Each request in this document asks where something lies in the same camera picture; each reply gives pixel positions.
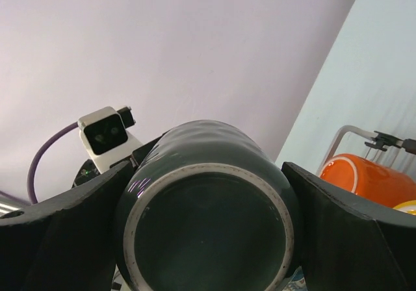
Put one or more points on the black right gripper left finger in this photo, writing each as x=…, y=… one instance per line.
x=65, y=242

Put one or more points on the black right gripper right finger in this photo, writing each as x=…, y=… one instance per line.
x=349, y=242

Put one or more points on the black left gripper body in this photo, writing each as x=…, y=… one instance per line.
x=133, y=151

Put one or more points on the yellow mug black handle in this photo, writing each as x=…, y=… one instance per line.
x=407, y=207

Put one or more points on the dark green mug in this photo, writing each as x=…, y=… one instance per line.
x=207, y=210

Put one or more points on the black rack clip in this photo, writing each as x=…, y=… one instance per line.
x=382, y=141

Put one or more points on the cream floral mug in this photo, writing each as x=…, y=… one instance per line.
x=297, y=282

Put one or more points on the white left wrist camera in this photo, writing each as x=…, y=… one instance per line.
x=105, y=136

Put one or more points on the orange mug black handle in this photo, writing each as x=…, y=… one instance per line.
x=367, y=179

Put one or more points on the metal wire dish rack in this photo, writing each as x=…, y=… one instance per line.
x=350, y=139

